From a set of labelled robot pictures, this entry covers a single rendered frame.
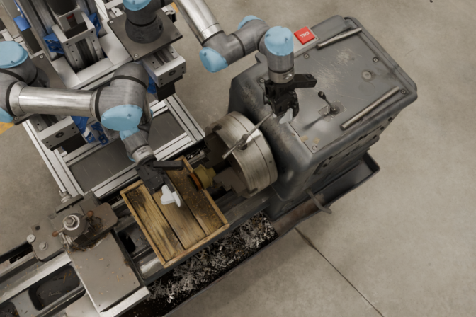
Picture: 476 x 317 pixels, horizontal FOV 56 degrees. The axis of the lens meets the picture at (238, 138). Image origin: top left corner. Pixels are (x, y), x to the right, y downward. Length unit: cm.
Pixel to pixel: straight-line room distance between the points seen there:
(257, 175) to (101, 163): 130
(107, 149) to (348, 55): 153
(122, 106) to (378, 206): 196
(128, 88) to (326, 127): 69
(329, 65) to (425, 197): 157
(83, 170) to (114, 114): 132
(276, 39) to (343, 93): 56
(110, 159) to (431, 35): 248
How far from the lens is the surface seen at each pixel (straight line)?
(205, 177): 164
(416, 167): 315
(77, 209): 182
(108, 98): 144
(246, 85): 165
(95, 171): 268
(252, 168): 157
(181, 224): 183
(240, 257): 213
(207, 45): 126
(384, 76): 179
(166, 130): 271
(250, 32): 128
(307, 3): 360
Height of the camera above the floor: 267
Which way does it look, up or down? 66 degrees down
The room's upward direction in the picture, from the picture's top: 10 degrees clockwise
